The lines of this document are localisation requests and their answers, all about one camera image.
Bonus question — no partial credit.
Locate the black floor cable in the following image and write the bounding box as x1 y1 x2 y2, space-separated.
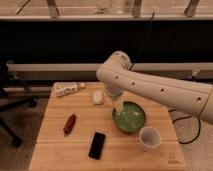
168 108 203 145

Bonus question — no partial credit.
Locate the black hanging cable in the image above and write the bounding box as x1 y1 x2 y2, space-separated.
128 11 156 72

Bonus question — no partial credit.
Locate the dark red pepper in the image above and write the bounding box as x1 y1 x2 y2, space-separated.
63 114 76 135

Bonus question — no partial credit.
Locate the green bowl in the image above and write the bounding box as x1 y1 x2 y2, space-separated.
112 101 146 133

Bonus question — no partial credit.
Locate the white sponge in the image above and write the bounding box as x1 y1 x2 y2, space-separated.
92 90 104 105

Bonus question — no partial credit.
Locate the black phone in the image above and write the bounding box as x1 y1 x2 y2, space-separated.
88 132 105 160

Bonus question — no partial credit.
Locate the black office chair base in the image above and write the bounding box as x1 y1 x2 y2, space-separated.
0 63 38 148

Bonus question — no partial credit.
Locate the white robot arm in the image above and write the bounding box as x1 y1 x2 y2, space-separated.
96 51 213 125

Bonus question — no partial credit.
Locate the white cup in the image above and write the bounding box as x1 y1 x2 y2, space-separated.
139 126 161 151

